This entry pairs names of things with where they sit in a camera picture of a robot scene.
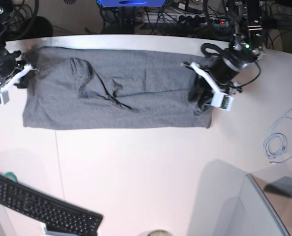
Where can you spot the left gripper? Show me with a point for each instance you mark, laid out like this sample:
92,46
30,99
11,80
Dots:
222,69

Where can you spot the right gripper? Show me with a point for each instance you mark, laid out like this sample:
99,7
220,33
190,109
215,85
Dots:
8,64

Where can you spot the grey t-shirt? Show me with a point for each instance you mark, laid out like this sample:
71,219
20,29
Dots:
95,89

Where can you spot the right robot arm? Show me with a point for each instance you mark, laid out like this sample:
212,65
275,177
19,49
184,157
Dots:
12,24

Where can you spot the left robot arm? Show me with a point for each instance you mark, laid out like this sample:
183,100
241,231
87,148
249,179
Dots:
245,47

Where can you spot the green tape roll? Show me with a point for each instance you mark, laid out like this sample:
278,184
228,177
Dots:
10,176

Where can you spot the black power strip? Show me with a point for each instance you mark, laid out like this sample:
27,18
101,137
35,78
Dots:
173,18

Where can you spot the blue box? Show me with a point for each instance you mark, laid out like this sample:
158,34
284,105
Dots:
127,3

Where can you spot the black computer keyboard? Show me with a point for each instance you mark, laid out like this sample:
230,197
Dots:
55,213

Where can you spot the round tan object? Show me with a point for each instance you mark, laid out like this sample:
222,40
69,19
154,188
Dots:
159,233

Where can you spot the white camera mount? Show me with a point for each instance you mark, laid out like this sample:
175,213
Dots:
222,94
14,79

